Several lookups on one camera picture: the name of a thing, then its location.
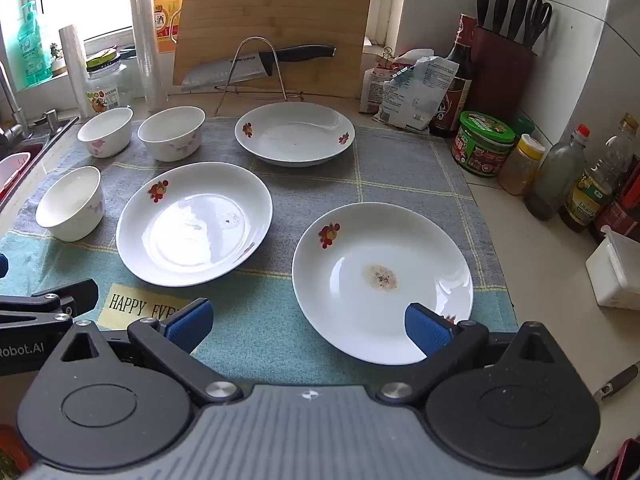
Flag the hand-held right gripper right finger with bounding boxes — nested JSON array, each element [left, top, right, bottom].
[[375, 302, 556, 406]]

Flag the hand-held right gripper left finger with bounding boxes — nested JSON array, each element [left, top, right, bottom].
[[60, 299, 243, 407]]

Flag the white plate with fruit print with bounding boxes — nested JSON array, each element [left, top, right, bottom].
[[292, 202, 475, 366], [116, 161, 274, 288], [235, 102, 357, 168]]

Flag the white bowl with pink flowers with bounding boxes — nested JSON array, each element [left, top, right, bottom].
[[137, 106, 206, 162], [35, 166, 106, 242], [76, 107, 134, 159]]

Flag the red plastic basin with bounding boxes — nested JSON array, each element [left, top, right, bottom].
[[0, 142, 46, 201]]

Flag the steel sink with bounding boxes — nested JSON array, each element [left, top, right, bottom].
[[0, 115, 81, 201]]

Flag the metal faucet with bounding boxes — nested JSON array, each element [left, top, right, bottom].
[[0, 60, 31, 147]]

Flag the grey and teal checked mat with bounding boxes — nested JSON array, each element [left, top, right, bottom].
[[0, 115, 519, 386]]

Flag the yellow-lidded spice jar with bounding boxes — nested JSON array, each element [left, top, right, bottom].
[[497, 134, 546, 196]]

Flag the white plastic box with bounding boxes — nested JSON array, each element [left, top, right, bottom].
[[586, 225, 640, 311]]

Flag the green sauce jar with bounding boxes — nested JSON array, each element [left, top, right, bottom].
[[451, 111, 517, 179]]

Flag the glass bottle with red cap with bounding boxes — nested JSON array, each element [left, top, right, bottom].
[[524, 124, 591, 221]]

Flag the glass jar with yellow lid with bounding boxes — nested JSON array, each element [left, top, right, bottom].
[[84, 50, 132, 114]]

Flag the oil bottle with yellow label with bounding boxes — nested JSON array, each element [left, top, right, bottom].
[[559, 112, 640, 234]]

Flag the green detergent pump bottle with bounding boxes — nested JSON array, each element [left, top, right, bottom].
[[17, 1, 54, 86]]

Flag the green lidded container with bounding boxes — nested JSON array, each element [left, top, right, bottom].
[[511, 116, 536, 143]]

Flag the dark red bottle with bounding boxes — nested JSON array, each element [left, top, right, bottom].
[[590, 155, 640, 244]]

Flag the white and blue food bag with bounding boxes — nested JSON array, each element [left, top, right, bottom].
[[372, 56, 461, 134]]

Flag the dark red object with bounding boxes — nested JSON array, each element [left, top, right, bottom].
[[595, 437, 640, 480]]

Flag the dark soy sauce bottle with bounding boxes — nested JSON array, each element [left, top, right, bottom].
[[430, 14, 476, 139]]

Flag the white and red food bag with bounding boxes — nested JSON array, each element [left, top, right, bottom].
[[359, 50, 436, 114]]

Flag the dark red knife block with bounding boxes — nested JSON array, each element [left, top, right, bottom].
[[467, 26, 537, 124]]

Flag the yellow cooking wine bottle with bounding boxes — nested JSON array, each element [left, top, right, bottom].
[[150, 0, 186, 54]]

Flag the bamboo cutting board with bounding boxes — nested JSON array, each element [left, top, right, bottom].
[[172, 0, 376, 101]]

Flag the black kitchen scissors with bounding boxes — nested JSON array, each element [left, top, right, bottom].
[[522, 0, 554, 49]]

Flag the brown-handled tool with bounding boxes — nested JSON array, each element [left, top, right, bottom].
[[592, 360, 640, 402]]

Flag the metal wire rack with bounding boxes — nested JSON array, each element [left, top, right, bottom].
[[215, 36, 305, 116]]

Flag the black-handled kitchen knife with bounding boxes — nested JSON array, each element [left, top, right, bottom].
[[181, 44, 337, 93]]

